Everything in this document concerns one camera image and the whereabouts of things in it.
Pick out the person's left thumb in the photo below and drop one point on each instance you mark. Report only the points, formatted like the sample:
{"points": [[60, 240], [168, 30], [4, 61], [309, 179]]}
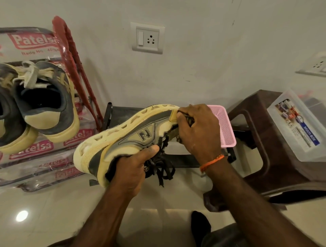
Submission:
{"points": [[149, 153]]}

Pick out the white wall socket plate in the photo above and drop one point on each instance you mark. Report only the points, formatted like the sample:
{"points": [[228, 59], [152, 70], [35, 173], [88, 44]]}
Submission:
{"points": [[315, 65]]}

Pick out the person's left forearm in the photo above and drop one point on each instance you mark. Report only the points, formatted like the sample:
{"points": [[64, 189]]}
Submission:
{"points": [[101, 218]]}

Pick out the orange thread wristband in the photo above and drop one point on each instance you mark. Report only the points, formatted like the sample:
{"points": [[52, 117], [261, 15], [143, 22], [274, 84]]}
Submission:
{"points": [[212, 161]]}

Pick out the person's left hand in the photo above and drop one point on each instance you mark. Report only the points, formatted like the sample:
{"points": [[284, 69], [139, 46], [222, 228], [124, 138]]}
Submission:
{"points": [[132, 173]]}

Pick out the person's right fingers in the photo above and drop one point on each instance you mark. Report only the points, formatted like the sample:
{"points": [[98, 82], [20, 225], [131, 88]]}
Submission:
{"points": [[187, 115]]}

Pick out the cream sneaker with white laces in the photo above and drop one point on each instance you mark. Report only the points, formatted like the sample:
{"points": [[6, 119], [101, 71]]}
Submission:
{"points": [[51, 106]]}

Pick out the person's right hand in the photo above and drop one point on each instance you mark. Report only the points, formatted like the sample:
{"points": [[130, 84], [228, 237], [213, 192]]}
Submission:
{"points": [[201, 137]]}

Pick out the worn cream and grey sneaker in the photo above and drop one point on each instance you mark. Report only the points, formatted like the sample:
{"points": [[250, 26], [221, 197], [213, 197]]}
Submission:
{"points": [[10, 132]]}

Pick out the brown plastic stool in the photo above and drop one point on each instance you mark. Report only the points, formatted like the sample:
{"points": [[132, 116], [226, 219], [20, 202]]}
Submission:
{"points": [[270, 168]]}

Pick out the black shoelace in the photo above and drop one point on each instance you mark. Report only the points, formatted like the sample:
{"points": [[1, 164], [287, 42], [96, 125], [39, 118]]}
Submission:
{"points": [[161, 165]]}

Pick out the black metal rack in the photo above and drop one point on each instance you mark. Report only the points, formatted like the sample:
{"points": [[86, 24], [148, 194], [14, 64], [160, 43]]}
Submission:
{"points": [[119, 114]]}

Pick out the person's dark trousers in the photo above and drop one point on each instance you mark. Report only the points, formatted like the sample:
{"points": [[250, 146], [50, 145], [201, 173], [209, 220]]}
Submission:
{"points": [[203, 231]]}

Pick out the clear red-printed plastic bag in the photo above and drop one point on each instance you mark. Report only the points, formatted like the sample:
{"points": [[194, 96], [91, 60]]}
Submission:
{"points": [[38, 162]]}

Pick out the white wall switch socket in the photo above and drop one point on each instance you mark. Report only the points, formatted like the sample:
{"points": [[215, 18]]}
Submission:
{"points": [[147, 37]]}

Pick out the person's right forearm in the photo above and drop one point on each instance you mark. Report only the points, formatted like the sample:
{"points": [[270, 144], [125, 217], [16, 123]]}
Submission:
{"points": [[249, 203]]}

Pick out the clear plastic storage box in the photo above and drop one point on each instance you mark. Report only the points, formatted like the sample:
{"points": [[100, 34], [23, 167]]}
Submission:
{"points": [[293, 127]]}

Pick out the pink plastic mesh tray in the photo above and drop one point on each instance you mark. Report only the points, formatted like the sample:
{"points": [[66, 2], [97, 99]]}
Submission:
{"points": [[226, 127]]}

